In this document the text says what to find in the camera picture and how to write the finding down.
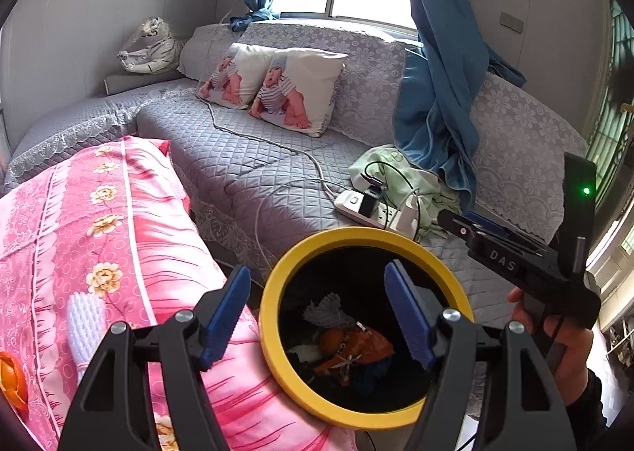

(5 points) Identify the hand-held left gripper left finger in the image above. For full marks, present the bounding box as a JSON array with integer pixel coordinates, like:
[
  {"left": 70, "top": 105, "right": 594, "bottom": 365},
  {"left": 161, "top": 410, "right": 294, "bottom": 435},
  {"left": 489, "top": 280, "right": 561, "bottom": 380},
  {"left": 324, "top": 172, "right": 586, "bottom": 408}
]
[{"left": 57, "top": 265, "right": 252, "bottom": 451}]

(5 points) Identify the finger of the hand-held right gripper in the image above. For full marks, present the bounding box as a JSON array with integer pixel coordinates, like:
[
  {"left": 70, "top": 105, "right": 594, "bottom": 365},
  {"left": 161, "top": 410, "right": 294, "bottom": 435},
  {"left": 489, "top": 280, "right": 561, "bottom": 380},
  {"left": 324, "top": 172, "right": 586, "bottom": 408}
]
[
  {"left": 437, "top": 210, "right": 496, "bottom": 254},
  {"left": 466, "top": 212, "right": 552, "bottom": 255}
]

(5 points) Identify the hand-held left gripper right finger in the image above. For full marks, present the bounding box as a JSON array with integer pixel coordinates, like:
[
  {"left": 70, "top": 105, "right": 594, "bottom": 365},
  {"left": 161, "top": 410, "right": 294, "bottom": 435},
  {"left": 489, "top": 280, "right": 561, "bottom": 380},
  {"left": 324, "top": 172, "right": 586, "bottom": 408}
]
[{"left": 384, "top": 260, "right": 578, "bottom": 451}]

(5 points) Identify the yellow rimmed trash bin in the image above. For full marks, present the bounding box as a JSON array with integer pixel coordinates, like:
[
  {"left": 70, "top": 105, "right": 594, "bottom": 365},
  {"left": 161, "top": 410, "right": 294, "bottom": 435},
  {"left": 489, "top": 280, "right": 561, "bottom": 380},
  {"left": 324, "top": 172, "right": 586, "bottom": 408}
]
[{"left": 259, "top": 227, "right": 475, "bottom": 429}]

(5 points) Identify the person's right forearm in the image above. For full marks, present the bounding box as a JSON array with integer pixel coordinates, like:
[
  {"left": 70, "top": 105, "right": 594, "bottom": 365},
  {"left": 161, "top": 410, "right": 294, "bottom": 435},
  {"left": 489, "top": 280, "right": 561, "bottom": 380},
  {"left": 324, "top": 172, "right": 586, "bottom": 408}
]
[{"left": 565, "top": 369, "right": 612, "bottom": 451}]

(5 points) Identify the person's right hand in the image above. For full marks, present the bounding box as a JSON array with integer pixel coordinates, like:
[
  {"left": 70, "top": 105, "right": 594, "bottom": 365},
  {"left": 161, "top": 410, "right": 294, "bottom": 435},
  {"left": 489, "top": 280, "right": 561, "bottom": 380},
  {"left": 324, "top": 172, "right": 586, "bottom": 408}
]
[{"left": 508, "top": 285, "right": 594, "bottom": 405}]

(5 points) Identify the white charger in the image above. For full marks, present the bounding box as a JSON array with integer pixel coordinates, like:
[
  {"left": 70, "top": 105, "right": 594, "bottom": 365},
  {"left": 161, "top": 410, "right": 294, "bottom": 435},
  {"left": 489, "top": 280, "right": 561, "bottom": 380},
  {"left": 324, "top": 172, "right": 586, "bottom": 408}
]
[{"left": 396, "top": 198, "right": 420, "bottom": 230}]

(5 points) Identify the orange brown wrapper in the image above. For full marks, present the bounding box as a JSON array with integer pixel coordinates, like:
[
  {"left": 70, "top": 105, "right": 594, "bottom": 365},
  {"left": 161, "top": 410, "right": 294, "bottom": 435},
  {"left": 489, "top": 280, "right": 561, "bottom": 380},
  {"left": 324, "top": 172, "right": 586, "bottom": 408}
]
[{"left": 317, "top": 327, "right": 394, "bottom": 385}]

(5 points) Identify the crumpled white tissue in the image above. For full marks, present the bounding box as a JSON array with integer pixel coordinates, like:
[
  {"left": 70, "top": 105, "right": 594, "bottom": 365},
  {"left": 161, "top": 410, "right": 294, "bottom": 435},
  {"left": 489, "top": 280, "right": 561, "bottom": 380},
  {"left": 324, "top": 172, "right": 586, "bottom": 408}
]
[{"left": 303, "top": 295, "right": 357, "bottom": 333}]

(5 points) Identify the black charger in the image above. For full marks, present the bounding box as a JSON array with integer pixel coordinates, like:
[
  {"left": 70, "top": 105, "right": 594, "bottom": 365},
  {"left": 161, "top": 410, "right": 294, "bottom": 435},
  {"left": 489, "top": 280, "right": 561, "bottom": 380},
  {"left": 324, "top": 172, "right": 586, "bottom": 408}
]
[{"left": 357, "top": 176, "right": 384, "bottom": 218}]

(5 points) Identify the green cloth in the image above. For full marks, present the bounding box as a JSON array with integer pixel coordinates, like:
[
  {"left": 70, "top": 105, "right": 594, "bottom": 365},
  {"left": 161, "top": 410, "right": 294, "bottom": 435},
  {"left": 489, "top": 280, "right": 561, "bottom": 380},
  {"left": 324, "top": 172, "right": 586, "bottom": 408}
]
[{"left": 348, "top": 144, "right": 461, "bottom": 239}]

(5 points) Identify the white power strip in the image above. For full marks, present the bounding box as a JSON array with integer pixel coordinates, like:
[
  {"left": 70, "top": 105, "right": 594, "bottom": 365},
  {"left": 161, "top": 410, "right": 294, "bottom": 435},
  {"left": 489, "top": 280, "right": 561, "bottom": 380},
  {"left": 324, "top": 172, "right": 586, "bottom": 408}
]
[{"left": 333, "top": 188, "right": 422, "bottom": 234}]

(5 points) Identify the green window grille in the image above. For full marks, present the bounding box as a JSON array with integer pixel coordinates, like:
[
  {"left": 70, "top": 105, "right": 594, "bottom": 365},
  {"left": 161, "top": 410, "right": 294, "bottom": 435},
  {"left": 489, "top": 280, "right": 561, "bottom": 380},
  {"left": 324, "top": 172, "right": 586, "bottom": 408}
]
[{"left": 584, "top": 0, "right": 634, "bottom": 185}]

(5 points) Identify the lavender knitted cloth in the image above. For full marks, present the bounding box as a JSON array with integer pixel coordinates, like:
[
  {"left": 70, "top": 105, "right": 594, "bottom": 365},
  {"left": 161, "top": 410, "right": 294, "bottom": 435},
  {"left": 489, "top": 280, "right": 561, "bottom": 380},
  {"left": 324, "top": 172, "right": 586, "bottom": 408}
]
[{"left": 67, "top": 293, "right": 107, "bottom": 367}]

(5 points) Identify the pink floral bedsheet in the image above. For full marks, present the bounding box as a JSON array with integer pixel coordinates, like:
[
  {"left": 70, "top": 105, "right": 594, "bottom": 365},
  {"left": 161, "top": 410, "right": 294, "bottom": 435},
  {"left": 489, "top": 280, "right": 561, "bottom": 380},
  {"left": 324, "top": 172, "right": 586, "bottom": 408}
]
[{"left": 0, "top": 135, "right": 357, "bottom": 451}]

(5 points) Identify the grey quilted sofa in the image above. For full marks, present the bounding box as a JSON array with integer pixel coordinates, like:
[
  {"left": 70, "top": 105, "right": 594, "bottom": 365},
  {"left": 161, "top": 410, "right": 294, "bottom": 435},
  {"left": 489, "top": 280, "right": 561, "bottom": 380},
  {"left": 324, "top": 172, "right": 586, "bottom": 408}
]
[{"left": 5, "top": 18, "right": 590, "bottom": 382}]

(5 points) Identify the baby print pillow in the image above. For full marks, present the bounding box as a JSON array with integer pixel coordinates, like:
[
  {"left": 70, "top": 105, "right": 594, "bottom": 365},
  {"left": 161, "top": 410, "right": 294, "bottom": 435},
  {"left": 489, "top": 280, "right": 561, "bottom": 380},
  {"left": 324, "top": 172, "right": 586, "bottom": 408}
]
[
  {"left": 248, "top": 48, "right": 346, "bottom": 137},
  {"left": 198, "top": 42, "right": 278, "bottom": 110}
]

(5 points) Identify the orange peel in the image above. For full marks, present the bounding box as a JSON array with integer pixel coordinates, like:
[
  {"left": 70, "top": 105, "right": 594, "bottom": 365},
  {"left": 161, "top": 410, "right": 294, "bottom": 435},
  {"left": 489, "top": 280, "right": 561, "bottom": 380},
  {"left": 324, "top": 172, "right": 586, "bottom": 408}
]
[{"left": 0, "top": 352, "right": 29, "bottom": 418}]

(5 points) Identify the grey bolster cushion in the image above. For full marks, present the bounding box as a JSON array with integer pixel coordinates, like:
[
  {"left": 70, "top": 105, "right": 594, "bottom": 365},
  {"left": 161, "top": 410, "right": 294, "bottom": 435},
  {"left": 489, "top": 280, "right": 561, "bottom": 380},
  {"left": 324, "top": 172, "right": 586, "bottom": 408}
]
[{"left": 104, "top": 69, "right": 184, "bottom": 96}]

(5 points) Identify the plush tiger in plastic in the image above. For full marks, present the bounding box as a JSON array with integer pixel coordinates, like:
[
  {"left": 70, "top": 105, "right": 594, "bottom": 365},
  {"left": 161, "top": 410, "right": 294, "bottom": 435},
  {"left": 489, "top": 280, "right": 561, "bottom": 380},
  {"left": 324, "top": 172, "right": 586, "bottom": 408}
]
[{"left": 117, "top": 17, "right": 186, "bottom": 74}]

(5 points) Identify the black cable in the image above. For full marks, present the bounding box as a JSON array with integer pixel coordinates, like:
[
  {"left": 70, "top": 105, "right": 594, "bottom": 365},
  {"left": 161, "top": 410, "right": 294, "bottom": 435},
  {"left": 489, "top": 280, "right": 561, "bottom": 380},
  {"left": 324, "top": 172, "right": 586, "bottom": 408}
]
[{"left": 361, "top": 161, "right": 433, "bottom": 240}]

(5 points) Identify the white cable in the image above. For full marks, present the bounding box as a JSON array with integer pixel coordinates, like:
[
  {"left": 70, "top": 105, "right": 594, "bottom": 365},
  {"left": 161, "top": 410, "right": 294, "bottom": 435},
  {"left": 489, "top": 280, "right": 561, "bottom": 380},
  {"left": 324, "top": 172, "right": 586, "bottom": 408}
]
[{"left": 201, "top": 80, "right": 338, "bottom": 199}]

